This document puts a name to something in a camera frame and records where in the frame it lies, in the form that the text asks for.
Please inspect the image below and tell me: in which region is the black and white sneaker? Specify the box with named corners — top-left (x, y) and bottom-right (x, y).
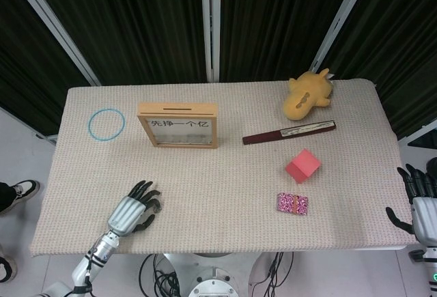
top-left (12, 179), bottom-right (41, 203)
top-left (0, 255), bottom-right (18, 283)

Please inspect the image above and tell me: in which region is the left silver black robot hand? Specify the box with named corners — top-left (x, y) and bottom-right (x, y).
top-left (107, 180), bottom-right (164, 237)

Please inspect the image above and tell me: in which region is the grey metal frame post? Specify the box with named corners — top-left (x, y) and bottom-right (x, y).
top-left (199, 0), bottom-right (222, 83)
top-left (311, 0), bottom-right (376, 76)
top-left (6, 0), bottom-right (102, 86)

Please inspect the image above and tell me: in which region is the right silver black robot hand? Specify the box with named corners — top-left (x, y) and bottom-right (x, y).
top-left (384, 157), bottom-right (437, 245)

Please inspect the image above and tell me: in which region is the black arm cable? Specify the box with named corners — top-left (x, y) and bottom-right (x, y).
top-left (81, 247), bottom-right (96, 297)

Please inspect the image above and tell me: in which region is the blue rubber band ring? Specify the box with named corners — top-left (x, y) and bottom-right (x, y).
top-left (87, 107), bottom-right (126, 141)

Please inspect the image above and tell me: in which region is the pink patterned card deck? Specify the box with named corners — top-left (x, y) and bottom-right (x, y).
top-left (275, 192), bottom-right (311, 216)

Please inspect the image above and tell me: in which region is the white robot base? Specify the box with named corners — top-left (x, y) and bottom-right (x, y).
top-left (163, 251), bottom-right (274, 297)

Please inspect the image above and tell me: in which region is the black floor cable bundle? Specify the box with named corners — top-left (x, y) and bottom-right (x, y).
top-left (247, 251), bottom-right (295, 297)
top-left (140, 252), bottom-right (184, 297)

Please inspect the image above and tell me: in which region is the black trouser leg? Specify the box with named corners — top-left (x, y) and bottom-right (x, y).
top-left (0, 182), bottom-right (18, 214)

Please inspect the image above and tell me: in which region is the black pleated curtain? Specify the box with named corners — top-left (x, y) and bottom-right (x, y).
top-left (324, 0), bottom-right (437, 140)
top-left (25, 0), bottom-right (210, 85)
top-left (220, 0), bottom-right (359, 82)
top-left (0, 0), bottom-right (96, 137)

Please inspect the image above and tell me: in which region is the wooden frame coin bank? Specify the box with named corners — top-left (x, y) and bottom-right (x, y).
top-left (137, 101), bottom-right (219, 150)

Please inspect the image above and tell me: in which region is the beige woven tablecloth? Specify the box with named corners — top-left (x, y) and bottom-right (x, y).
top-left (29, 78), bottom-right (423, 259)

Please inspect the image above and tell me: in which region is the yellow plush toy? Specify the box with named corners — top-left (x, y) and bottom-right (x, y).
top-left (282, 67), bottom-right (335, 122)

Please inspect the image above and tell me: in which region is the dark red folding fan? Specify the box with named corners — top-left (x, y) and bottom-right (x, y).
top-left (242, 119), bottom-right (338, 146)

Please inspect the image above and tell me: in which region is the pink foam cube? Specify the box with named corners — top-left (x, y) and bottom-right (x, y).
top-left (285, 150), bottom-right (322, 185)

